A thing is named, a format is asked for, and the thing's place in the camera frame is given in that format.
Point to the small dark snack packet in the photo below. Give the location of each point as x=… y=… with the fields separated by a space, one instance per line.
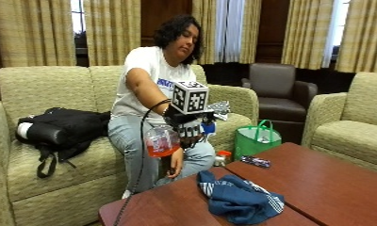
x=255 y=161

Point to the brown leather armchair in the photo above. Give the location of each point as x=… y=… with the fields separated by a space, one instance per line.
x=276 y=94

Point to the black backpack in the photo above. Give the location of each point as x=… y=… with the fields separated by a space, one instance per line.
x=67 y=128

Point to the black and white patterned pouch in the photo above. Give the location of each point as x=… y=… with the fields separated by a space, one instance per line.
x=220 y=108

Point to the green tote bag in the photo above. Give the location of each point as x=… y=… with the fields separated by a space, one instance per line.
x=249 y=146

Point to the small bottle with orange cap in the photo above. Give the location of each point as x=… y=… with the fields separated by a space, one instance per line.
x=221 y=158

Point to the beige fabric sofa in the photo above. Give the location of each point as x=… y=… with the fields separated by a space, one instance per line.
x=50 y=91

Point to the white bottle in backpack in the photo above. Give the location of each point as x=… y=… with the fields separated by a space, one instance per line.
x=25 y=130

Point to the white cube with black markers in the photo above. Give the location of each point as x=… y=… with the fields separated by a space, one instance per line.
x=191 y=97

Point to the clear bottle with red liquid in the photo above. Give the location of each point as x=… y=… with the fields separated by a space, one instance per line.
x=160 y=142

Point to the the person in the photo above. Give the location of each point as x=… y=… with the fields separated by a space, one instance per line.
x=143 y=72

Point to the white shoe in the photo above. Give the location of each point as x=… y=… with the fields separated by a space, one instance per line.
x=127 y=194

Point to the beige fabric armchair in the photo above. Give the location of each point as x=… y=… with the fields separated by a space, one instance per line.
x=356 y=125

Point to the beige striped curtain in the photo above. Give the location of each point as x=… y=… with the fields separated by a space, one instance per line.
x=305 y=34
x=114 y=31
x=366 y=37
x=34 y=31
x=251 y=31

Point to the white sheer curtain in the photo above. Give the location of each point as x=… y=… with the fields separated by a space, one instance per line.
x=229 y=31

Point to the blue cloth with white print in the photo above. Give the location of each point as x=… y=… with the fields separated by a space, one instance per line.
x=243 y=201

